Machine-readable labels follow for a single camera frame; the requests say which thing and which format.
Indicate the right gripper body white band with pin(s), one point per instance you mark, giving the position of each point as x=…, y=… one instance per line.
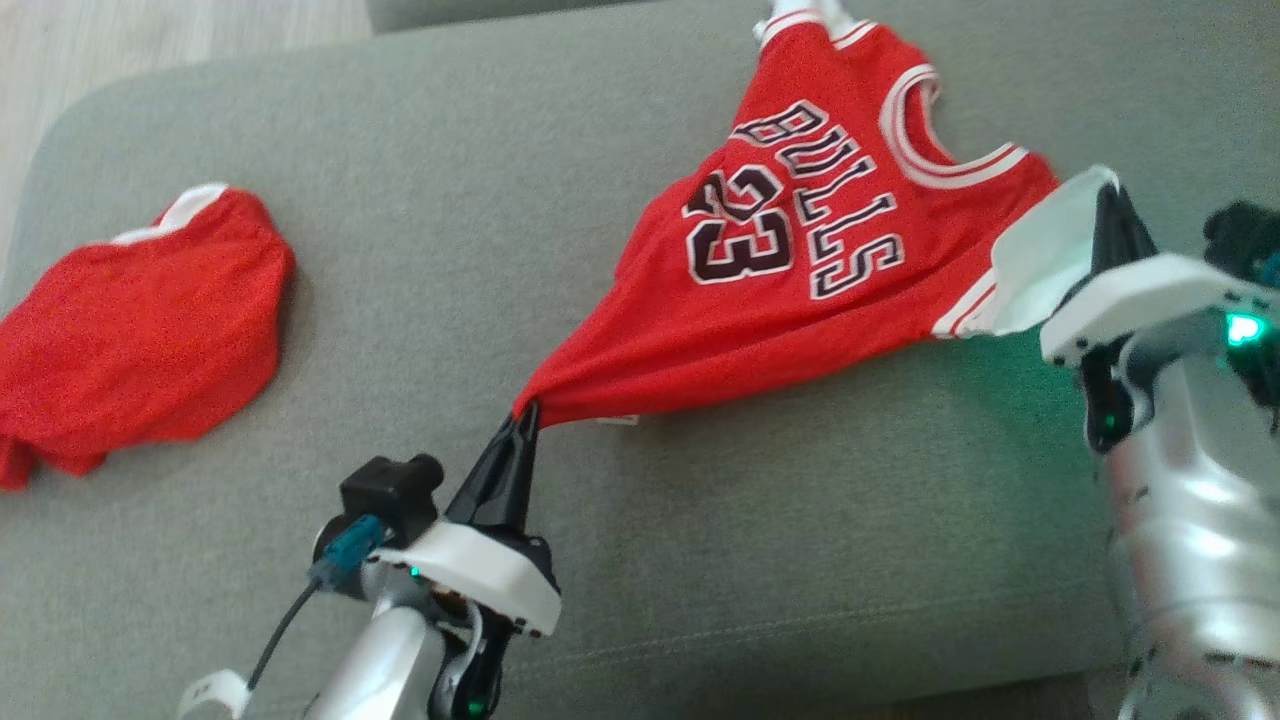
x=1150, y=300

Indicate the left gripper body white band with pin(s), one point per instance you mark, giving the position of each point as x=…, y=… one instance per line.
x=490, y=575

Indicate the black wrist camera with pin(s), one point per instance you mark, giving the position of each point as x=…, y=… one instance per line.
x=390, y=495
x=1240, y=235

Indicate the red shorts white waistband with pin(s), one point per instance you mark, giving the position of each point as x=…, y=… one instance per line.
x=140, y=330

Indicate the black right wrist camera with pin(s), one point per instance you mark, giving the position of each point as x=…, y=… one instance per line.
x=1240, y=235

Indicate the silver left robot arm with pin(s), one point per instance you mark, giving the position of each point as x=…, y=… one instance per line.
x=390, y=660

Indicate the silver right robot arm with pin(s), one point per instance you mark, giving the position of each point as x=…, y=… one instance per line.
x=1190, y=520

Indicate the red Bulls basketball jersey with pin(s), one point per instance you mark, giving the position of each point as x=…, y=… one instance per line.
x=780, y=320

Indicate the grey sofa back cushion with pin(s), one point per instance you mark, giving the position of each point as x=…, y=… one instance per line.
x=480, y=10

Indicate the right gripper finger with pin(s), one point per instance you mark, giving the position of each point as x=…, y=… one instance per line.
x=1118, y=235

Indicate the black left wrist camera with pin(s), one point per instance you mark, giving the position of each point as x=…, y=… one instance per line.
x=390, y=495

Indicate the grey sofa seat cushion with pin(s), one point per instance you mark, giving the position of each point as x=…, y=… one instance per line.
x=700, y=550

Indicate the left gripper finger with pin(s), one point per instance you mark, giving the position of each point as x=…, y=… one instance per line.
x=525, y=470
x=485, y=485

